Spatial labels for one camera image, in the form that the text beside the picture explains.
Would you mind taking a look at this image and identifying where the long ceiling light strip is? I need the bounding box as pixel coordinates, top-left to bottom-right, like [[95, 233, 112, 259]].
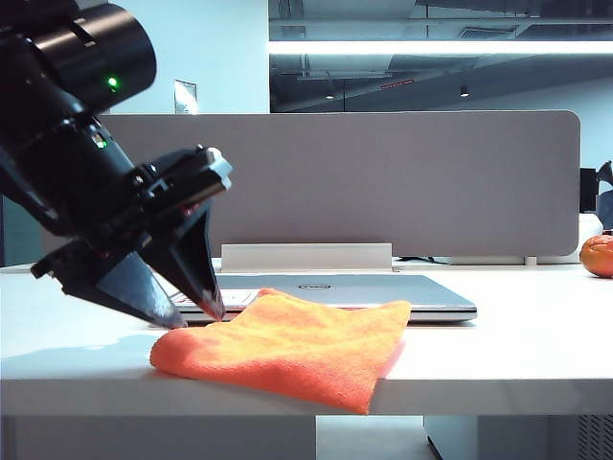
[[267, 39, 613, 56]]

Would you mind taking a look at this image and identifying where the aluminium cable tray flap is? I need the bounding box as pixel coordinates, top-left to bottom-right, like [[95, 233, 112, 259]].
[[220, 242, 394, 273]]

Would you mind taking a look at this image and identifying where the white desk support panel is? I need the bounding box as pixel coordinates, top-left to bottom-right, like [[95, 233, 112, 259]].
[[0, 415, 317, 460]]

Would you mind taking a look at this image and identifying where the orange microfibre rag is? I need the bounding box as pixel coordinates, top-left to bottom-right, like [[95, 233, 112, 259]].
[[149, 287, 412, 416]]

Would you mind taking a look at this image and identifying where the orange tangerine fruit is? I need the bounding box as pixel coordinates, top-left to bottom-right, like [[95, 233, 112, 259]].
[[579, 232, 613, 279]]

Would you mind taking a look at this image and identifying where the black monitor with stand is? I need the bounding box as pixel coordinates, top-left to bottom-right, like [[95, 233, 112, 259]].
[[579, 161, 613, 215]]

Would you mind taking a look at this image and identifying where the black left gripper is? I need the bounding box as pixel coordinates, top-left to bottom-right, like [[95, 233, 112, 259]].
[[31, 146, 236, 331]]

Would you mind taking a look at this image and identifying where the grey felt desk divider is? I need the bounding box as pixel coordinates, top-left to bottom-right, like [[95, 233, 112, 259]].
[[95, 109, 581, 259]]

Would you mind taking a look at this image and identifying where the silver closed laptop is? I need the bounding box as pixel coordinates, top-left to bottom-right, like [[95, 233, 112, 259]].
[[165, 273, 478, 323]]

